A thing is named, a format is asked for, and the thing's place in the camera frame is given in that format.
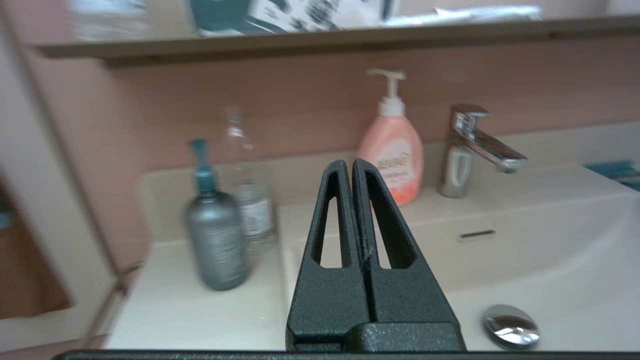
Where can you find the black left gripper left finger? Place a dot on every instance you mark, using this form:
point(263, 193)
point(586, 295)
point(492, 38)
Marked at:
point(325, 300)

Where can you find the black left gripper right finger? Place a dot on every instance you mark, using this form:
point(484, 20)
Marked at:
point(405, 300)

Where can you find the chrome faucet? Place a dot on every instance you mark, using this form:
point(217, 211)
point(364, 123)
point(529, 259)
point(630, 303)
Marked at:
point(457, 170)

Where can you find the white vanity sink basin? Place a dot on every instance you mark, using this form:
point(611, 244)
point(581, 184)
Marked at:
point(550, 260)

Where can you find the clear empty plastic bottle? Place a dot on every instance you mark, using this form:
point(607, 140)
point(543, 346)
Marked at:
point(257, 215)

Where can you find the chrome drain stopper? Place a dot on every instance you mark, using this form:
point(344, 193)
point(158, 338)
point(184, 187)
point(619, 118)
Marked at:
point(510, 327)

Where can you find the grey pump bottle teal nozzle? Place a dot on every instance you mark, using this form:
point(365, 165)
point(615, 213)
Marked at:
point(217, 240)

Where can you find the pink hand soap pump bottle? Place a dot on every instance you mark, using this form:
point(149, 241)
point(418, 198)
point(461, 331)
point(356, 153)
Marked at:
point(395, 145)

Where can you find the blue rectangular tray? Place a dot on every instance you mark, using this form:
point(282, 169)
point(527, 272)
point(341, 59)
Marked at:
point(620, 172)

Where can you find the white horse print pouch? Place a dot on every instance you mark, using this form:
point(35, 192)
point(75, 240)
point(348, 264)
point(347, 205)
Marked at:
point(300, 12)

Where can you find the small dark print pouch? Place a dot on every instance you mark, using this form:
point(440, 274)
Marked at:
point(390, 7)

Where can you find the white plastic amenity packets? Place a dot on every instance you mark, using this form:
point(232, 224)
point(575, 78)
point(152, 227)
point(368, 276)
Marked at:
point(475, 15)

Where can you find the dark metal wall shelf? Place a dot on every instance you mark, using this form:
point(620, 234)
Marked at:
point(300, 42)

